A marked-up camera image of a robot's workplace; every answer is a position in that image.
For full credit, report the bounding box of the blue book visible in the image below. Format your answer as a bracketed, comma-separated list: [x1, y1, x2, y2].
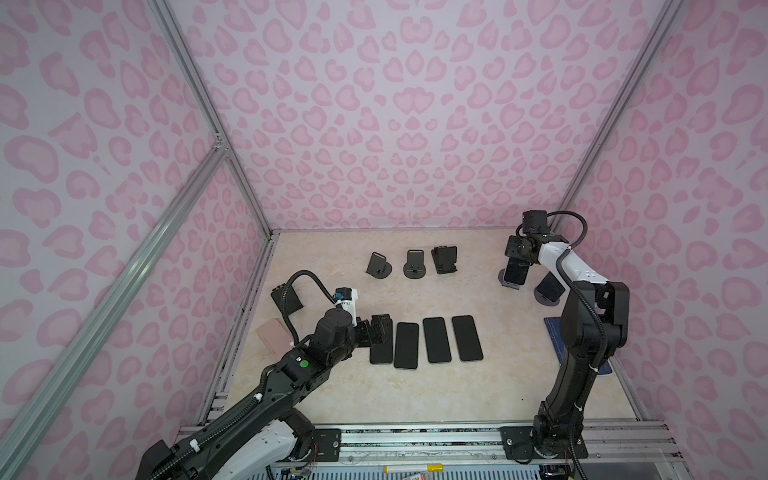
[544, 317, 601, 366]

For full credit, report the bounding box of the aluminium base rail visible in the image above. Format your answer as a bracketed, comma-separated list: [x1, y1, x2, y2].
[213, 420, 693, 479]

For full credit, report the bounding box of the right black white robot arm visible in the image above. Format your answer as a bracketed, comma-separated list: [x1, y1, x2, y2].
[500, 210, 630, 459]

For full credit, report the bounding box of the black folding phone stand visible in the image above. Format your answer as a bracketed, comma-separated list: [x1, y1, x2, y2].
[431, 246, 458, 275]

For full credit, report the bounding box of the round stand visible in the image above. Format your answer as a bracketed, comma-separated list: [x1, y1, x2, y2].
[498, 269, 525, 290]
[365, 252, 392, 280]
[534, 290, 560, 307]
[403, 249, 426, 280]

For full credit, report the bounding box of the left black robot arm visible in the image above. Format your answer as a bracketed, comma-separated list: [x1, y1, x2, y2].
[136, 306, 391, 479]

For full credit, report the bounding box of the black stand left side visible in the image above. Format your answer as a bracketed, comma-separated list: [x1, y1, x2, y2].
[270, 283, 304, 316]

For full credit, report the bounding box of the black phone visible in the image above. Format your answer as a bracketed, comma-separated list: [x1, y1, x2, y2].
[534, 273, 566, 300]
[393, 322, 419, 370]
[423, 317, 452, 364]
[451, 315, 484, 362]
[369, 314, 394, 364]
[500, 257, 531, 289]

